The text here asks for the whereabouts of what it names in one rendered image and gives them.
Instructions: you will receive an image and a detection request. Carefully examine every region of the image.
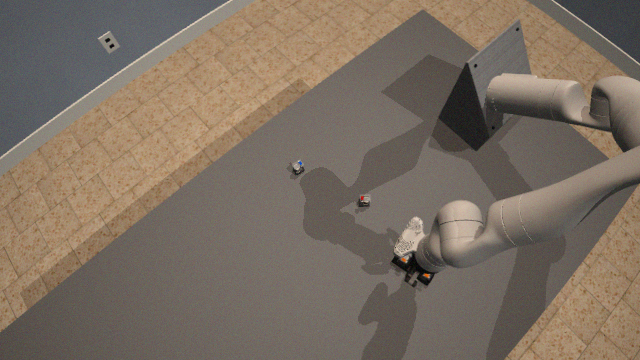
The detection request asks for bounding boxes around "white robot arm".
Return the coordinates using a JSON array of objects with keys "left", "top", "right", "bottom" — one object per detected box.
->
[{"left": 393, "top": 73, "right": 640, "bottom": 272}]

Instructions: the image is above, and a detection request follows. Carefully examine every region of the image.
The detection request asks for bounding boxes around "black rack with three pockets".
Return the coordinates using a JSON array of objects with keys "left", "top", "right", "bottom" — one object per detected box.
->
[{"left": 391, "top": 256, "right": 434, "bottom": 286}]

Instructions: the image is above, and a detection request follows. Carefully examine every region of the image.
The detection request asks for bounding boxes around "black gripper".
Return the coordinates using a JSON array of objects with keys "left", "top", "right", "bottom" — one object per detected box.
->
[{"left": 405, "top": 253, "right": 438, "bottom": 287}]

